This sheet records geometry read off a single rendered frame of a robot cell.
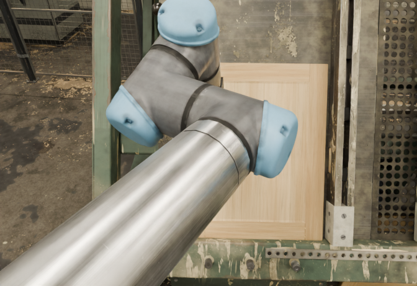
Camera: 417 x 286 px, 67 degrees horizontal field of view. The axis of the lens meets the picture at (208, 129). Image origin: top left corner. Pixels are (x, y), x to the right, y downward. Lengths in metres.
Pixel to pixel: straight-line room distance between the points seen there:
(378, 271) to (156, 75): 0.99
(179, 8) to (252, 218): 0.79
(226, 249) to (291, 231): 0.22
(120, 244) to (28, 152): 2.90
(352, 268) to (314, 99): 0.54
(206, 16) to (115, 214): 0.27
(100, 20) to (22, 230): 1.74
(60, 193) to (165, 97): 2.29
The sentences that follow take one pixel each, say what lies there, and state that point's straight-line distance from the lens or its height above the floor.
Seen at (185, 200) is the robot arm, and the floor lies 1.62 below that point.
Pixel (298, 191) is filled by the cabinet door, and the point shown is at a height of 1.02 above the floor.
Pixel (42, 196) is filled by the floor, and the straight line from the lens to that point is 2.64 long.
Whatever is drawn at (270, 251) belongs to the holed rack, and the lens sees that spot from 1.07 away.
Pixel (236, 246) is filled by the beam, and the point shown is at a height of 0.90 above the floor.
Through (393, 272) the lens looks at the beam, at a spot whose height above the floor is 0.84.
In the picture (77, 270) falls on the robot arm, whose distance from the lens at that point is 0.19.
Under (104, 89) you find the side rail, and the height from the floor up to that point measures 1.30.
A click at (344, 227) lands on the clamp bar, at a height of 0.97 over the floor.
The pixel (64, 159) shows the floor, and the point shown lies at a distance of 2.88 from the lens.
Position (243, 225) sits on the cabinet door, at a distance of 1.07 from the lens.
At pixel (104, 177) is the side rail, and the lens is 1.05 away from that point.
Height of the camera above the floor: 1.80
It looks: 38 degrees down
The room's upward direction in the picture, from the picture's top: straight up
